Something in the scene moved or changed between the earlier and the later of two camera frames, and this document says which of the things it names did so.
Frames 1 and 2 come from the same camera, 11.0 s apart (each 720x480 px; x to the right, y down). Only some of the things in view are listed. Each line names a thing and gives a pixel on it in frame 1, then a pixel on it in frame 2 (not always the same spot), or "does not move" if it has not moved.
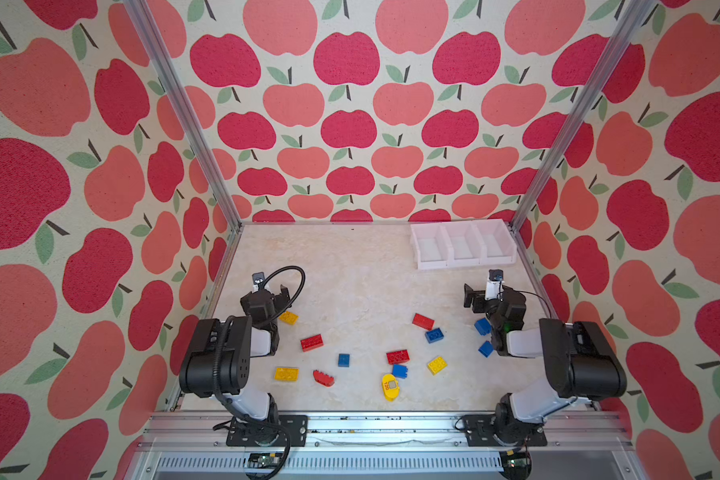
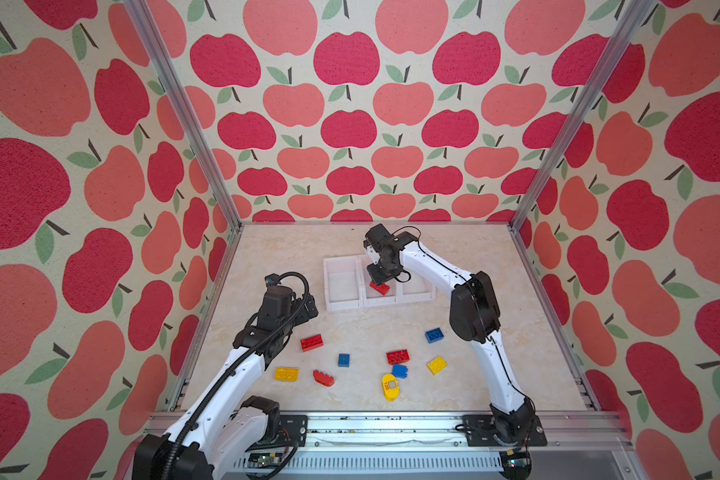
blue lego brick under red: (400, 371) does not move
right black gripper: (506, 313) to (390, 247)
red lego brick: (423, 321) to (382, 289)
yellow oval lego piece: (390, 387) does not move
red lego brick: (312, 343) does not move
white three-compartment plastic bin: (462, 243) to (347, 285)
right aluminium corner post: (634, 14) does not move
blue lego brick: (434, 335) does not move
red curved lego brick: (323, 378) does not move
